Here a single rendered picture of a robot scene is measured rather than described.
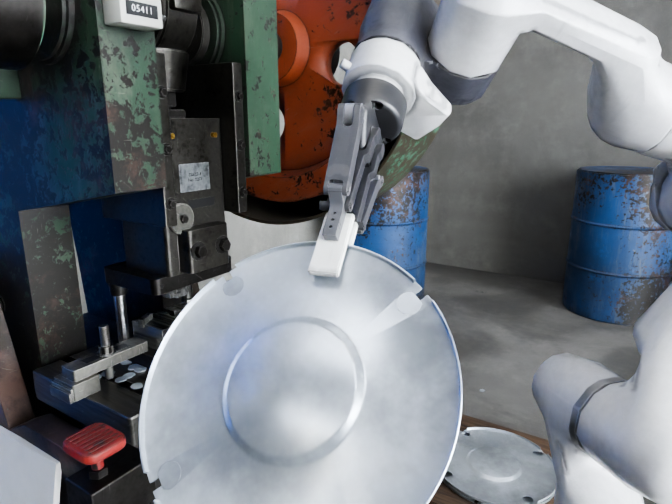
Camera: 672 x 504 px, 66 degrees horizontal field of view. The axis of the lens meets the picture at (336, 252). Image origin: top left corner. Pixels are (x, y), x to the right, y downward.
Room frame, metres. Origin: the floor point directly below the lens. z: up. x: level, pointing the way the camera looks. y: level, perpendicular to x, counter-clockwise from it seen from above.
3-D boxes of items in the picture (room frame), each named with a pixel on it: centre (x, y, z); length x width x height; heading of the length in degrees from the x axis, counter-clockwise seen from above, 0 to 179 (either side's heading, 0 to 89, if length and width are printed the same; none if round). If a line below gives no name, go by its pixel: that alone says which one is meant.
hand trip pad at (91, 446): (0.60, 0.32, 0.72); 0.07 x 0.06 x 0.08; 57
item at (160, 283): (1.00, 0.34, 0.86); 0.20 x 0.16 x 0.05; 147
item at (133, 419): (1.00, 0.33, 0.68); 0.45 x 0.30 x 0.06; 147
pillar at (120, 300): (0.97, 0.43, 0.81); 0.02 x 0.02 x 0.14
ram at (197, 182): (0.98, 0.30, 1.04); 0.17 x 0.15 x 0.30; 57
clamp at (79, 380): (0.86, 0.42, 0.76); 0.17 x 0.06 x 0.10; 147
